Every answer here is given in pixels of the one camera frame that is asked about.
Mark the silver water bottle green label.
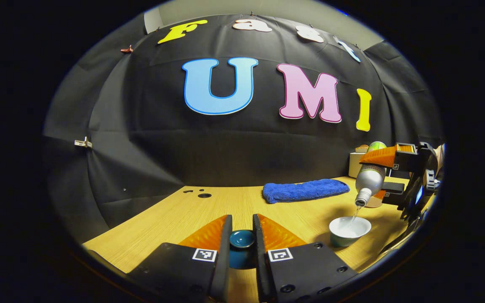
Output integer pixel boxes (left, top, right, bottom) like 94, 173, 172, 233
354, 141, 388, 207

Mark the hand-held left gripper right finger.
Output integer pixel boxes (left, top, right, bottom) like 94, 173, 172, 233
252, 213, 357, 303

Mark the black backdrop cloth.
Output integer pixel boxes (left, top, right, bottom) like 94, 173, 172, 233
43, 14, 444, 242

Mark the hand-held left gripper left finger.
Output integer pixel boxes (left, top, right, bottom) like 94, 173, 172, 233
127, 215, 233, 303

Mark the blue towel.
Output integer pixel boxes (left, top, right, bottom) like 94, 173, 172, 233
262, 178, 350, 204

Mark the white teacup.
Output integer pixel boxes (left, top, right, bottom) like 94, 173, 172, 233
329, 216, 372, 248

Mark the dark teal teacup lid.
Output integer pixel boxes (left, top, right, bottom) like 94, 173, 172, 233
229, 229, 256, 270

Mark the white toaster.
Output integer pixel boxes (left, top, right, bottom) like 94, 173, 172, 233
349, 151, 364, 178

